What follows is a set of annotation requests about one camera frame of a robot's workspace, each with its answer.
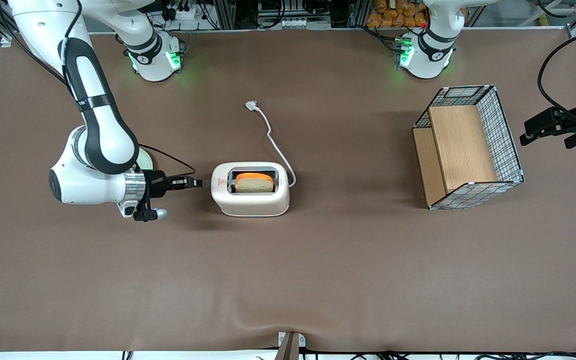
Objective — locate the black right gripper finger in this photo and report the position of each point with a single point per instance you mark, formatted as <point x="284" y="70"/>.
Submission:
<point x="185" y="186"/>
<point x="182" y="179"/>

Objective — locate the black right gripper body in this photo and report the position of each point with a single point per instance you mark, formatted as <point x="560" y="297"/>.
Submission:
<point x="156" y="183"/>

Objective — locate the white two-slot toaster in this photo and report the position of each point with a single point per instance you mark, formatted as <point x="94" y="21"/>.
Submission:
<point x="250" y="204"/>

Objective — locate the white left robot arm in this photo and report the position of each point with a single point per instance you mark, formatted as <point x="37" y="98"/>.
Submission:
<point x="425" y="55"/>

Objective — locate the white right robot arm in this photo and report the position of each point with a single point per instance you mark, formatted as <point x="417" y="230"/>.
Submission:
<point x="103" y="130"/>

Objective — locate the pale green round plate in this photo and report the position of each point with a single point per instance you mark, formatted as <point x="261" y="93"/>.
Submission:
<point x="146" y="159"/>

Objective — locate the bread slice with orange crust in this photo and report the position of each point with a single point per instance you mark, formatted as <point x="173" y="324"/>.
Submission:
<point x="254" y="184"/>

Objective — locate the wooden step shelf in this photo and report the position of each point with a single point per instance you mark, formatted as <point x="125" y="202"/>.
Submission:
<point x="463" y="145"/>

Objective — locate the brown table mat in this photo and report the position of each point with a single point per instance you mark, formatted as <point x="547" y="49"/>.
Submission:
<point x="318" y="275"/>

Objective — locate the white power strip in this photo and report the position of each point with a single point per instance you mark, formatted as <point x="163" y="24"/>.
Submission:
<point x="188" y="14"/>

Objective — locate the bag of bread rolls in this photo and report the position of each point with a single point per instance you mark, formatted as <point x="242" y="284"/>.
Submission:
<point x="388" y="15"/>

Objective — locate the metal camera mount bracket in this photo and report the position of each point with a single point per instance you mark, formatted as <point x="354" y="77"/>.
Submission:
<point x="290" y="346"/>

